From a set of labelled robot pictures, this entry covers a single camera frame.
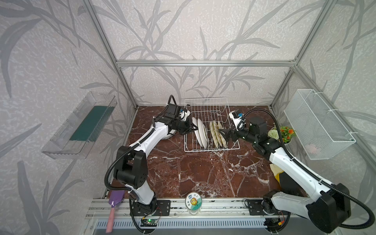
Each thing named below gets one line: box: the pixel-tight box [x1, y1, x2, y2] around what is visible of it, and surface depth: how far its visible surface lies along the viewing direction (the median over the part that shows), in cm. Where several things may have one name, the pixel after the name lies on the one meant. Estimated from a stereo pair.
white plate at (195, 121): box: [191, 117, 203, 148], surface depth 84 cm
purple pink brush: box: [105, 189, 126, 234], surface depth 73 cm
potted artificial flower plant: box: [267, 126, 297, 146], surface depth 86 cm
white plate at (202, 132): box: [197, 117, 209, 149], surface depth 88 cm
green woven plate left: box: [210, 121, 219, 149], surface depth 88 cm
